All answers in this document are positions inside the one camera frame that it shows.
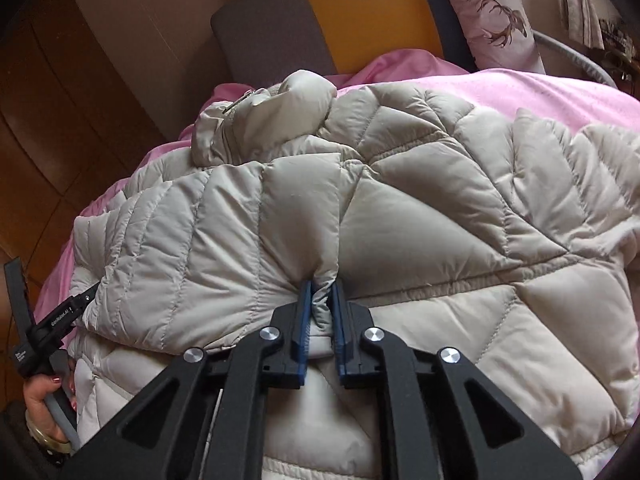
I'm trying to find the grey curved bed rail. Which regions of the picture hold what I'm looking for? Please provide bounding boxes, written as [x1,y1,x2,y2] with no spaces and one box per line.
[532,29,617,89]

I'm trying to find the brown wooden wardrobe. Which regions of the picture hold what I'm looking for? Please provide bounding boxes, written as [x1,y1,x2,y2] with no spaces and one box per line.
[1,0,164,302]

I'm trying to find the person's left hand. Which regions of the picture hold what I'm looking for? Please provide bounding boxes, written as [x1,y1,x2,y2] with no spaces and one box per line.
[23,375,68,442]

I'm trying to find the deer print pillow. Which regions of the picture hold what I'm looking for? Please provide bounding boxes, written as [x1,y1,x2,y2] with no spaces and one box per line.
[449,0,544,74]

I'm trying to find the beige quilted down jacket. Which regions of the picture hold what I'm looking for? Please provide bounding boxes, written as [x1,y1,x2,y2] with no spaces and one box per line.
[70,70,639,479]

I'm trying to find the right pink curtain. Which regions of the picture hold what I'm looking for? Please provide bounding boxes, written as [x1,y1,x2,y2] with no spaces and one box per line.
[561,0,604,50]

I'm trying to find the grey yellow blue headboard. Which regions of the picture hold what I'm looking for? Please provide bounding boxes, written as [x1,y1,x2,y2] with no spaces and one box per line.
[210,0,477,87]

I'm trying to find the cluttered wooden desk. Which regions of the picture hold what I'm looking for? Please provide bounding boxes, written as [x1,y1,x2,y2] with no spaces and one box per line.
[599,20,639,84]

